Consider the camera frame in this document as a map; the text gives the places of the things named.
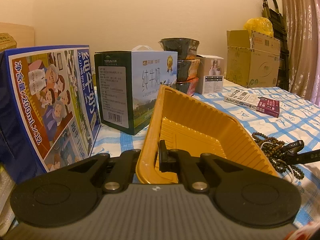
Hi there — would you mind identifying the yellow plastic tray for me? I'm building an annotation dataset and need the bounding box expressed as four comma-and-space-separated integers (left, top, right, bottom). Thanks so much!
136, 85, 277, 184

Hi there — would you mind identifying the blue white checkered tablecloth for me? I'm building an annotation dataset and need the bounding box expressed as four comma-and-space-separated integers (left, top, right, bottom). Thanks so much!
0, 86, 320, 230

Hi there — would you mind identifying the dark red small box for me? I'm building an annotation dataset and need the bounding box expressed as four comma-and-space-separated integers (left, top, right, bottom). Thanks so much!
257, 97, 280, 118

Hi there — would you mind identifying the green white milk carton box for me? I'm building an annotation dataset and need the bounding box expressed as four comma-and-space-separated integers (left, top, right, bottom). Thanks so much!
94, 45, 178, 135

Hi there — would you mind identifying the blue cartoon milk carton box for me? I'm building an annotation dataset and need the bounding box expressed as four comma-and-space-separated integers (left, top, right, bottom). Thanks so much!
1, 45, 100, 183

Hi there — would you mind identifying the white AutoCAD book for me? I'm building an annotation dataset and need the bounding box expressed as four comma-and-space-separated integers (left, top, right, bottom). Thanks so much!
224, 89, 260, 111

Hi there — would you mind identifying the middle black instant noodle bowl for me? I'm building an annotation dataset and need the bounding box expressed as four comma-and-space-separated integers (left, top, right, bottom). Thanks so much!
177, 59, 200, 82

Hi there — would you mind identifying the black instant noodle bowl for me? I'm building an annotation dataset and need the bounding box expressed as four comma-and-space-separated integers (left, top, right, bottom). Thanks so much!
159, 38, 200, 60
177, 59, 200, 82

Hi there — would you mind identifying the small white product box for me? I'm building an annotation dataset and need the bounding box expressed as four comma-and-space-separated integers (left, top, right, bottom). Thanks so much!
196, 55, 225, 94

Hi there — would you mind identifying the large brown cardboard box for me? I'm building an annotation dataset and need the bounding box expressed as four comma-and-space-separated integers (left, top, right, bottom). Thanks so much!
226, 30, 280, 88

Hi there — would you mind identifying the top black instant noodle bowl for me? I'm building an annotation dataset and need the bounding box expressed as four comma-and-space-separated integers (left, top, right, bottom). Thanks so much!
159, 38, 200, 60

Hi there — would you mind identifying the black folding hand cart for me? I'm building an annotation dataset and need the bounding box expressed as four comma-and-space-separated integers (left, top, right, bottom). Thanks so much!
262, 0, 290, 91

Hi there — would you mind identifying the yellow plastic bag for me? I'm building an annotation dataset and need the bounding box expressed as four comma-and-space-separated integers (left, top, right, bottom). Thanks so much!
244, 17, 274, 37

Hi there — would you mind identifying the beige patterned curtain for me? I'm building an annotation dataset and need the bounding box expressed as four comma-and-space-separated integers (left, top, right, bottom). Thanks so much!
282, 0, 319, 106

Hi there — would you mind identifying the wooden headboard panel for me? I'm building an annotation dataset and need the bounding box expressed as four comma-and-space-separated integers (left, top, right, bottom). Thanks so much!
0, 22, 35, 48

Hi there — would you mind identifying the brown cardboard box corner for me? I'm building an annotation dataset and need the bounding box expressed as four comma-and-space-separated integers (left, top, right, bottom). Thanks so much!
0, 33, 17, 52

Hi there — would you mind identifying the brown wooden bead necklace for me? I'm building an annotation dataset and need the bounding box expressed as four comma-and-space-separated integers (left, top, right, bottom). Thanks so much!
251, 132, 305, 181

